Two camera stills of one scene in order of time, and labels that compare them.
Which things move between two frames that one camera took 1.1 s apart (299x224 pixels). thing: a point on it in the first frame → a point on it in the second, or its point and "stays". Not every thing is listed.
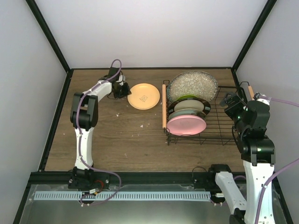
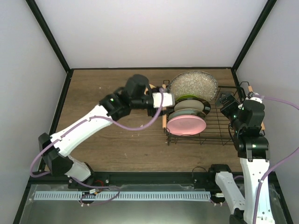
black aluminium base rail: (110, 178) stays
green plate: (186, 96) stays
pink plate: (186, 125) stays
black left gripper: (126, 92) → (153, 112)
